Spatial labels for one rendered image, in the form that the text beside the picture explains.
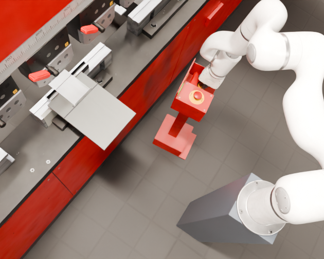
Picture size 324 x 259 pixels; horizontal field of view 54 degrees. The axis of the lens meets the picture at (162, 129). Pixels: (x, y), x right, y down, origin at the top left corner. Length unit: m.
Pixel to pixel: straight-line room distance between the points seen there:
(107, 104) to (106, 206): 1.04
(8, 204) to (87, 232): 0.90
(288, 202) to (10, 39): 0.73
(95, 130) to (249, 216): 0.62
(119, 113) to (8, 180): 0.47
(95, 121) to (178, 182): 1.12
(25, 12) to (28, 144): 0.63
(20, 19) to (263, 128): 1.97
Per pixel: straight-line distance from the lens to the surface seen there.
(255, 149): 2.40
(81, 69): 1.26
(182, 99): 1.48
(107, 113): 1.18
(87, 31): 0.97
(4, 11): 0.76
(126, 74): 1.39
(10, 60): 0.86
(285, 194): 0.82
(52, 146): 1.29
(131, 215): 2.11
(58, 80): 1.25
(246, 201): 1.19
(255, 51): 0.89
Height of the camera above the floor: 2.10
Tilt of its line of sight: 70 degrees down
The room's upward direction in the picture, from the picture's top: 24 degrees clockwise
